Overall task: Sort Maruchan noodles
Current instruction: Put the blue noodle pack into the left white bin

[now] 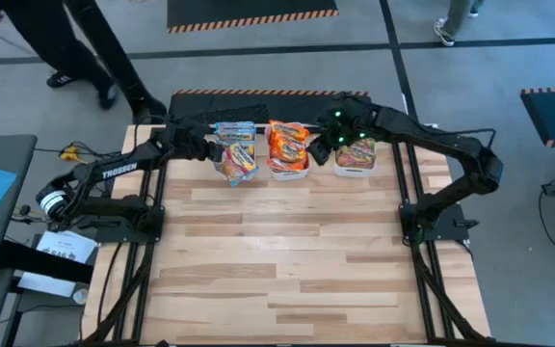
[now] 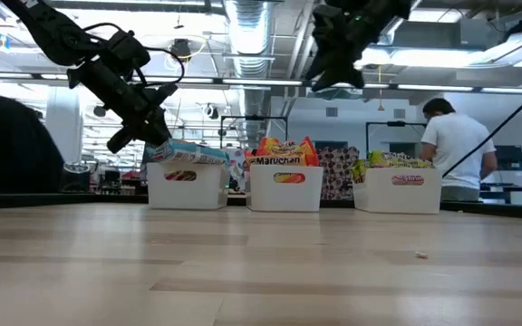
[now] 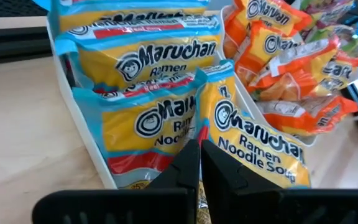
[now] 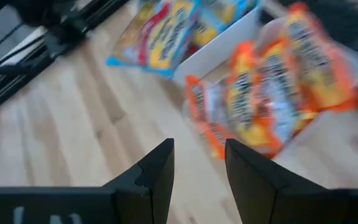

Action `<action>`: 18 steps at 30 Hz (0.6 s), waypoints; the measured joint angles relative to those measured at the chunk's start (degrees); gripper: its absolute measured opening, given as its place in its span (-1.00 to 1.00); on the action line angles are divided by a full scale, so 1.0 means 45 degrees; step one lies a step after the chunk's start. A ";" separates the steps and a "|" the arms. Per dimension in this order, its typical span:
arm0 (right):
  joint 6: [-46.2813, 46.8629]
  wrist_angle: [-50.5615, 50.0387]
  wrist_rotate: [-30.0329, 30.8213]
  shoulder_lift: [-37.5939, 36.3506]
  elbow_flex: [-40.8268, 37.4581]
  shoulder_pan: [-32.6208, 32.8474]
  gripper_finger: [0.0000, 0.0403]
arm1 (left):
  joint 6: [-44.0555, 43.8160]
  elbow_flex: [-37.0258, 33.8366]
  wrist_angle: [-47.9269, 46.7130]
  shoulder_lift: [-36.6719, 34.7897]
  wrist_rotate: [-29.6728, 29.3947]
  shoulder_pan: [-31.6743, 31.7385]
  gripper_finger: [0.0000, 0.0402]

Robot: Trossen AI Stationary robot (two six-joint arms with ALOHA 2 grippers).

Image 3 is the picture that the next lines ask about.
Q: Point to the green lime shrimp noodle pack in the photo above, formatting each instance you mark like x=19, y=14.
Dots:
x=337, y=37
x=328, y=9

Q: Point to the black aluminium table frame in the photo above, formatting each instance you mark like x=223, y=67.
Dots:
x=11, y=46

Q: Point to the orange chicken Maruchan noodle pack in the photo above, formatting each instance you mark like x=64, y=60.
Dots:
x=269, y=11
x=309, y=116
x=272, y=45
x=309, y=67

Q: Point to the black mat with striped edge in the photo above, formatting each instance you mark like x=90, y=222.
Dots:
x=8, y=6

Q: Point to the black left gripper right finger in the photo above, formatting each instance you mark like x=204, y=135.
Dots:
x=228, y=193

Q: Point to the white plastic bin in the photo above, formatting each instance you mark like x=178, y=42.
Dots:
x=70, y=102
x=248, y=104

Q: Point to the blue beef Maruchan noodle pack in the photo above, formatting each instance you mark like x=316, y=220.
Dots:
x=141, y=130
x=104, y=20
x=154, y=59
x=253, y=143

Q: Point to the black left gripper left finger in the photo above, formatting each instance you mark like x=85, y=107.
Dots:
x=179, y=186

